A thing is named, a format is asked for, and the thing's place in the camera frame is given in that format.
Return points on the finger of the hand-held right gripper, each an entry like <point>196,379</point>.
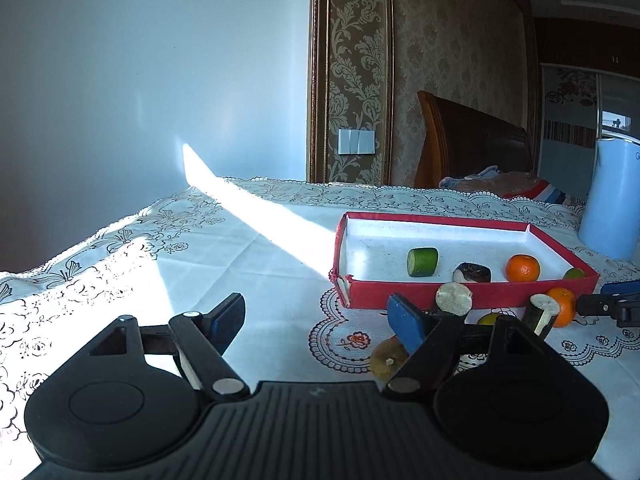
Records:
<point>597,304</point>
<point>620,288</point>

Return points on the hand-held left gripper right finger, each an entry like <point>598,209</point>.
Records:
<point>405,322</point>

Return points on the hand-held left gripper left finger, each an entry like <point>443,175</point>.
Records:
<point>225,320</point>

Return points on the orange mandarin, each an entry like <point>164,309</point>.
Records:
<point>522,268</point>
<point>564,305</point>

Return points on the olive green round fruit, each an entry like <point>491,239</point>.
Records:
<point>574,274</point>

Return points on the brown kiwi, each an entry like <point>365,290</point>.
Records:
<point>387,357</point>

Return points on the dark chunk with pale cut face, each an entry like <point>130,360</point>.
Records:
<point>542,305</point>
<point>454,297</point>

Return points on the green cucumber chunk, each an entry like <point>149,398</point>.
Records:
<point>424,261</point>

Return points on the yellow-green round fruit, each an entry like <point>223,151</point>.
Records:
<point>490,320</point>

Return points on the dark brown chunk white face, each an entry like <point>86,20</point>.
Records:
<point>475,272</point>

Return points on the red cardboard tray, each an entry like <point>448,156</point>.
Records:
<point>450,240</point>

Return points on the white lace tablecloth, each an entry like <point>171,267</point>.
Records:
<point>200,240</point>

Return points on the light blue kettle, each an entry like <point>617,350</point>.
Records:
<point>612,195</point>

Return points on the striped pillow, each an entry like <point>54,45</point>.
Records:
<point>510,182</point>

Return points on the light blue cloth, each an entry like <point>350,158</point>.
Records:
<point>487,172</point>

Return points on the patterned wardrobe sliding door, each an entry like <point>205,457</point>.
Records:
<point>565,110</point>

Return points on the wooden headboard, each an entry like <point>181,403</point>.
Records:
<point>475,135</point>

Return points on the white wall switch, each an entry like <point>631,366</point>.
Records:
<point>356,141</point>

